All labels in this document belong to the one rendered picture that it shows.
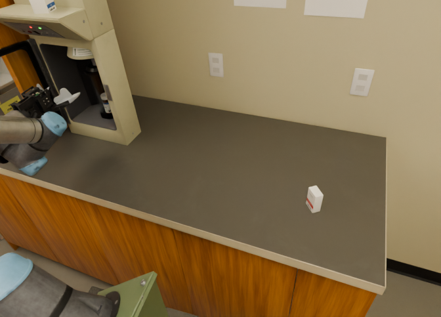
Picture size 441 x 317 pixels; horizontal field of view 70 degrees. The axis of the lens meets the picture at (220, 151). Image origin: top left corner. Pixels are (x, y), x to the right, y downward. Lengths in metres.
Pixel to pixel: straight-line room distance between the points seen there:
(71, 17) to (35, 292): 0.80
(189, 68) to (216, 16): 0.30
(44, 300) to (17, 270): 0.07
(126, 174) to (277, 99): 0.75
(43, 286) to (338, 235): 0.79
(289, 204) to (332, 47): 0.63
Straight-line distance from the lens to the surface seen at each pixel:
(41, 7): 1.22
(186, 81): 1.63
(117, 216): 1.33
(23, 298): 0.68
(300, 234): 1.04
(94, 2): 1.24
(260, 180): 1.19
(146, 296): 0.65
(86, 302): 0.72
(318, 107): 1.48
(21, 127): 1.01
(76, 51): 1.36
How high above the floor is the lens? 1.77
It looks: 39 degrees down
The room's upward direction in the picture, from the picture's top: 4 degrees counter-clockwise
